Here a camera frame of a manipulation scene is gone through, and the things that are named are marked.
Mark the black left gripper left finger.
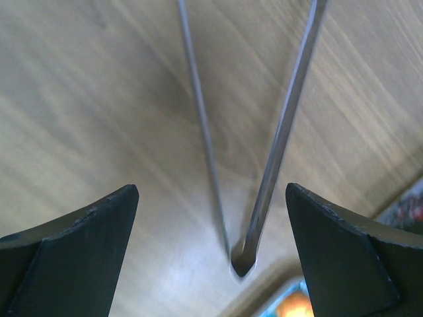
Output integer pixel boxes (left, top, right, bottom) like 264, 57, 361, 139
1, 184, 138, 316

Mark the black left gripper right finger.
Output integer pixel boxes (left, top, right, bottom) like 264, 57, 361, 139
286, 183, 422, 316

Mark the blue floral tray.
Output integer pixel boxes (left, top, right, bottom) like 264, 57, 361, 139
253, 277, 314, 317

